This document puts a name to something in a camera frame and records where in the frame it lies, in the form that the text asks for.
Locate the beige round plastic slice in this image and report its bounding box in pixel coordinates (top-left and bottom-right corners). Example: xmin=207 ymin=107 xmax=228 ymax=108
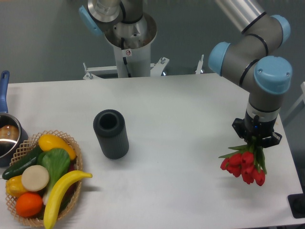
xmin=21 ymin=165 xmax=50 ymax=192

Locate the red tulip bouquet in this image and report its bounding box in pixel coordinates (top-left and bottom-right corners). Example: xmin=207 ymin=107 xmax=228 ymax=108
xmin=219 ymin=137 xmax=267 ymax=186

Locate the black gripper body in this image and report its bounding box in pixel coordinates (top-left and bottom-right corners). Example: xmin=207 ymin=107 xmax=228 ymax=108
xmin=244 ymin=112 xmax=276 ymax=140

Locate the green leafy plastic vegetable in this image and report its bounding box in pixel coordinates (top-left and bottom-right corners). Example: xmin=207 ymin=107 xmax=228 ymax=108
xmin=37 ymin=148 xmax=70 ymax=206

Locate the dark grey ribbed vase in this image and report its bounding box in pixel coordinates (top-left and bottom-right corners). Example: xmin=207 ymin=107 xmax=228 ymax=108
xmin=93 ymin=109 xmax=129 ymax=159

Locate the yellow plastic bell pepper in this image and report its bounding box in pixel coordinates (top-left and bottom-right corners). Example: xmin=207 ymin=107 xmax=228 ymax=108
xmin=6 ymin=175 xmax=29 ymax=198

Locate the green plastic cucumber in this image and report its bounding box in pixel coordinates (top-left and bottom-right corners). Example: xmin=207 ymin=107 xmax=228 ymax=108
xmin=2 ymin=145 xmax=43 ymax=180

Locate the orange plastic fruit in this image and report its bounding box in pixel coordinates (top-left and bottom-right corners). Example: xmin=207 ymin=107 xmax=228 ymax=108
xmin=15 ymin=192 xmax=43 ymax=218

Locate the white metal base frame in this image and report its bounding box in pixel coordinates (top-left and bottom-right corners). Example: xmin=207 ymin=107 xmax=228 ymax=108
xmin=83 ymin=54 xmax=205 ymax=80

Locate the blue handled steel saucepan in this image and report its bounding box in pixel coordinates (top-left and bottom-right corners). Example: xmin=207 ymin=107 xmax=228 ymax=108
xmin=0 ymin=70 xmax=28 ymax=167

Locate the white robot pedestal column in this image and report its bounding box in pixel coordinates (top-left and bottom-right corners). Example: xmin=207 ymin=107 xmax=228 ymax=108
xmin=105 ymin=13 xmax=157 ymax=78

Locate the woven wicker basket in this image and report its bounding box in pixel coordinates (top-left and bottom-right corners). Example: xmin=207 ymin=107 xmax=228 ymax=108
xmin=5 ymin=130 xmax=83 ymax=228

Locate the yellow plastic squash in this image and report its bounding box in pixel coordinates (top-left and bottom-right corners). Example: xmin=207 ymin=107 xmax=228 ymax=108
xmin=38 ymin=134 xmax=76 ymax=161

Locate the yellow plastic banana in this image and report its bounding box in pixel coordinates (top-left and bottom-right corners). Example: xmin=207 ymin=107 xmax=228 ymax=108
xmin=43 ymin=170 xmax=93 ymax=229

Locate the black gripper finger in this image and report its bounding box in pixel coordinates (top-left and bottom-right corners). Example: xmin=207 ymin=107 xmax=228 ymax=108
xmin=258 ymin=132 xmax=282 ymax=147
xmin=232 ymin=118 xmax=248 ymax=139

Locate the black device at table edge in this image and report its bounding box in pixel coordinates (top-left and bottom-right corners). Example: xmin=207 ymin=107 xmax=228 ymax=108
xmin=287 ymin=193 xmax=305 ymax=219

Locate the white chair frame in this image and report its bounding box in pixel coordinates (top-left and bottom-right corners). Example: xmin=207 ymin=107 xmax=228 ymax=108
xmin=282 ymin=82 xmax=305 ymax=126

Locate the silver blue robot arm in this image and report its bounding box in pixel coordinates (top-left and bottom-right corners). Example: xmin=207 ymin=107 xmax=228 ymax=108
xmin=79 ymin=0 xmax=293 ymax=148

